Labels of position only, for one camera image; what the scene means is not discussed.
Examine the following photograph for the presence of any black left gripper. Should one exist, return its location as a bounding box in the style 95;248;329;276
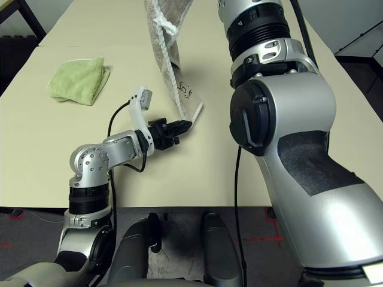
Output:
146;117;193;151

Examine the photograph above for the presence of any beige towel white trim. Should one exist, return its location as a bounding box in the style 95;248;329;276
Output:
143;0;205;124

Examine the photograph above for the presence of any folded green towel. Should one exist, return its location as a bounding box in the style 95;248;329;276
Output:
47;56;111;107

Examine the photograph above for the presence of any grey robot right leg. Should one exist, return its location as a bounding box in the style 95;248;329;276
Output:
202;211;244;287

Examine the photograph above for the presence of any grey robot leg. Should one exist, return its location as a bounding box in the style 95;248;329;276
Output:
202;211;244;287
115;213;164;287

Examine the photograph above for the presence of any grey robot left leg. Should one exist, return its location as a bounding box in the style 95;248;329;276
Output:
115;213;164;287

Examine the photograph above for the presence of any black foam floor mat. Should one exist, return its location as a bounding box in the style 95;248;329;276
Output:
0;34;39;96

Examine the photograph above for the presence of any dark desk with pale edge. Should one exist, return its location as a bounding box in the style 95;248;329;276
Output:
333;23;383;78

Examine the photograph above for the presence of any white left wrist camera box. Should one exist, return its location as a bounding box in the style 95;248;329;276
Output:
127;86;156;156

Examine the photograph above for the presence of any black left wrist camera cable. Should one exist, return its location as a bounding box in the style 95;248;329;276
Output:
107;100;148;231

